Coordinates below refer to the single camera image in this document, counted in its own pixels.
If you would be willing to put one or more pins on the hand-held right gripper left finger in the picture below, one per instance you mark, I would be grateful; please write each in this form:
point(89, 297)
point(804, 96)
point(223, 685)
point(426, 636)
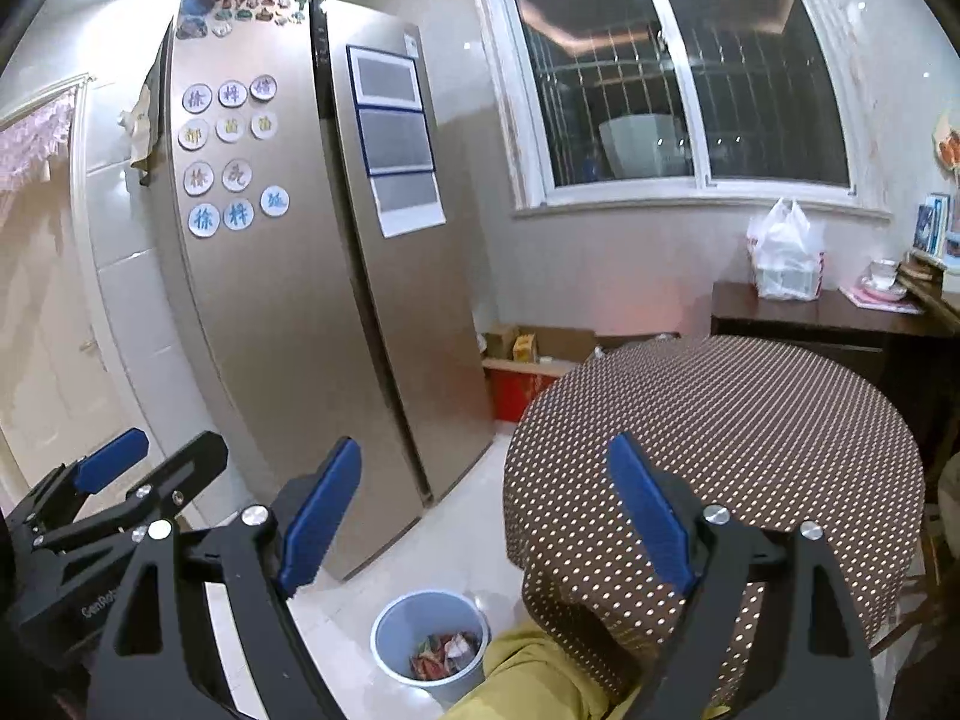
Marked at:
point(319, 517)

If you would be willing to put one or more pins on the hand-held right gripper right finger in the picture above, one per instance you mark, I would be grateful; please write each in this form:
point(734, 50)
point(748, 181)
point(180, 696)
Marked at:
point(649, 517)

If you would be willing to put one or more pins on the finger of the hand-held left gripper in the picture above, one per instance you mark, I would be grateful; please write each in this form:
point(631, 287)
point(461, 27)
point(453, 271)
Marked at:
point(187, 469)
point(112, 459)

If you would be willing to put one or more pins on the light blue plastic bin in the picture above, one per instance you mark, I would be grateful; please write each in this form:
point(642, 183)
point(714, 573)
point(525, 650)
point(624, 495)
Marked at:
point(390, 637)

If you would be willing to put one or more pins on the green wrapper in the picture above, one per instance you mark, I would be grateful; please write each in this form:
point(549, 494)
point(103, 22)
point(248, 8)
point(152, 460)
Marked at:
point(430, 645)

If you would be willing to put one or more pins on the polka dot round table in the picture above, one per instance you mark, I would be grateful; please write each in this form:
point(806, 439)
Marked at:
point(712, 405)

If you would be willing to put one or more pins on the cream door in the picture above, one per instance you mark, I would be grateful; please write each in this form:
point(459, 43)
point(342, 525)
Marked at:
point(45, 315)

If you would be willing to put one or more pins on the beige double-door refrigerator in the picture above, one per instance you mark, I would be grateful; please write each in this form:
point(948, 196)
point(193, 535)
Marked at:
point(300, 352)

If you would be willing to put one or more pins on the red cardboard box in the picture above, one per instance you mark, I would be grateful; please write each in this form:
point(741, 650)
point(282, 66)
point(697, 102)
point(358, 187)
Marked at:
point(517, 394)

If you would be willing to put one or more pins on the person's yellow trouser leg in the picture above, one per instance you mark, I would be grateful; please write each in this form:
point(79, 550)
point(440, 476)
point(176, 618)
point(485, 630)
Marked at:
point(525, 682)

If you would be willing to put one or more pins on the small yellow box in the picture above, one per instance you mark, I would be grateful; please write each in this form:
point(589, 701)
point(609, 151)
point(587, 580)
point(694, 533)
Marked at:
point(525, 349)

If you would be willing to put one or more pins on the dark wooden side table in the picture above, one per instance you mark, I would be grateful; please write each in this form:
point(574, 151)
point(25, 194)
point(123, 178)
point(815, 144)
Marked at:
point(795, 315)

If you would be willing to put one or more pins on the white plastic shopping bag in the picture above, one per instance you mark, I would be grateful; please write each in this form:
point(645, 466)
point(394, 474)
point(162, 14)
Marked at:
point(784, 255)

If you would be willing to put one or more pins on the pink paper mat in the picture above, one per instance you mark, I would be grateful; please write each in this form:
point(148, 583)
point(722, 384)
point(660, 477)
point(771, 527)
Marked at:
point(855, 300)

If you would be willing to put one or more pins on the white window sill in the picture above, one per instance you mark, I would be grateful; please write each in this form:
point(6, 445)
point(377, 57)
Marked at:
point(675, 214)

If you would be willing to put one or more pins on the white-bordered grey sheet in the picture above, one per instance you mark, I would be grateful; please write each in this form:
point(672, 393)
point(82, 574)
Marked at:
point(409, 202)

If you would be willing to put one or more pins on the lace door curtain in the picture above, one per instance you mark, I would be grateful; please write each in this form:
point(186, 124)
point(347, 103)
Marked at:
point(34, 139)

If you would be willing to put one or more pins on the hanging cloth bags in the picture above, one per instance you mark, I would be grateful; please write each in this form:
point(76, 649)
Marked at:
point(142, 120)

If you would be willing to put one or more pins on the dark wooden desk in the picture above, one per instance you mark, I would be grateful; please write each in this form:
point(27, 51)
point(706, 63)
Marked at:
point(941, 330)

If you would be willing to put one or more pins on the group of round character magnets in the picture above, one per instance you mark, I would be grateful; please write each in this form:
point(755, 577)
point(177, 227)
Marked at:
point(196, 99)

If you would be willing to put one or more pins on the white container outside window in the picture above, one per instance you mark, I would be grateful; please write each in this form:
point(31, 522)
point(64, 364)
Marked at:
point(641, 146)

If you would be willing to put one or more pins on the blue-bordered grey sheet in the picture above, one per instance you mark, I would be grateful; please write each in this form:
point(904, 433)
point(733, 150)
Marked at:
point(396, 142)
point(384, 79)

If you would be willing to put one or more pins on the row of books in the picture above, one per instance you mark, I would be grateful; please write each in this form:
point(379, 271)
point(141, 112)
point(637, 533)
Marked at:
point(936, 229)

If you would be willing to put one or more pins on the white-framed sliding window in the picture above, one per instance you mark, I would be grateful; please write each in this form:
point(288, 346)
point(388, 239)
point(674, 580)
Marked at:
point(757, 90)

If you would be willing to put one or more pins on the cluster of souvenir fridge magnets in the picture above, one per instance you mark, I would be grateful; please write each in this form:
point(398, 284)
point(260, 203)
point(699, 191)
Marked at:
point(191, 24)

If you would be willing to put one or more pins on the orange bear wall decoration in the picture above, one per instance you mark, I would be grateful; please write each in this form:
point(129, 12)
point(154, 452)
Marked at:
point(949, 142)

